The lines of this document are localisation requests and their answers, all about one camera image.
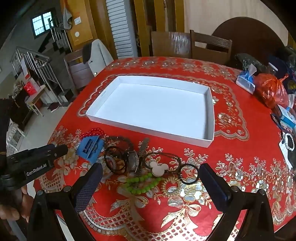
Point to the person's left hand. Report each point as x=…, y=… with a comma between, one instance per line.
x=10, y=212

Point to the brown chair with jacket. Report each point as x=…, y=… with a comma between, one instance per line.
x=78, y=69

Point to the silver wristwatch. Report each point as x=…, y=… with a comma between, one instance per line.
x=133, y=159

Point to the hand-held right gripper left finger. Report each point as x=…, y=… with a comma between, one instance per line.
x=84, y=192

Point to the dark brown round panel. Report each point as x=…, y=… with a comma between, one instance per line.
x=249, y=34

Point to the metal stair railing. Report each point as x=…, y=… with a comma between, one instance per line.
x=39, y=62

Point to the blue and white tissue pack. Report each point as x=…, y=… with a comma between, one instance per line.
x=245, y=80

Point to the small white side table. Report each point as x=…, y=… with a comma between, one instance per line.
x=34, y=98

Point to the black floral bag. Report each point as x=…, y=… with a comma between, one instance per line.
x=249, y=61

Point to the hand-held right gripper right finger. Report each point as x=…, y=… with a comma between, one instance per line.
x=214, y=188

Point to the white shallow cardboard box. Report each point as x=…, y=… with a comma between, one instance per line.
x=150, y=111

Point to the barred window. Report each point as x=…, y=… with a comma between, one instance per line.
x=41, y=24

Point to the red floral tablecloth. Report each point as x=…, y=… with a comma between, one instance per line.
x=231, y=162

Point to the blue plastic hair clip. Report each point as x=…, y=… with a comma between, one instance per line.
x=89, y=148

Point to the slatted wooden chair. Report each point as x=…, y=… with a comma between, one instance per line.
x=211, y=52

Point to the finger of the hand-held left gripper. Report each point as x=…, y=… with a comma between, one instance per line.
x=59, y=151

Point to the white jacket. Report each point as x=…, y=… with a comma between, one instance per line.
x=100, y=55

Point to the white slatted shutter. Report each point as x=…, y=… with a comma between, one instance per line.
x=121, y=27

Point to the red plastic bag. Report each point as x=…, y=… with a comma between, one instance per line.
x=269, y=90

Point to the plain wooden chair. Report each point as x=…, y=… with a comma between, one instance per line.
x=171, y=44

